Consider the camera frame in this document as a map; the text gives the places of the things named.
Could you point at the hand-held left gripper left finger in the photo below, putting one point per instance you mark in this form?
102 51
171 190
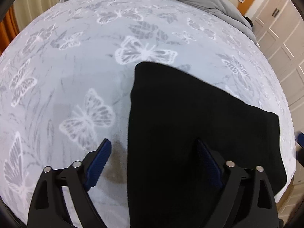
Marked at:
98 166

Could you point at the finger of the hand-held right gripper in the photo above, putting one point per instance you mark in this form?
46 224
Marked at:
300 139

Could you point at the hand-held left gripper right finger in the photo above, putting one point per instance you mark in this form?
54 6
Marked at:
210 168

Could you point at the black pants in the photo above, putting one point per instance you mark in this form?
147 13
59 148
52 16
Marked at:
180 128

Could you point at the bed with butterfly sheet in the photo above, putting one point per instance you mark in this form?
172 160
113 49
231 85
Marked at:
71 76

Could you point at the white wardrobe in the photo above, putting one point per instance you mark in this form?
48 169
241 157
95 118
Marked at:
280 35

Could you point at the black bag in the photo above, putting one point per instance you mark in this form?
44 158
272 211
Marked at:
249 21

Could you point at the orange curtain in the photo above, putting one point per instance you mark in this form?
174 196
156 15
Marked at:
8 30

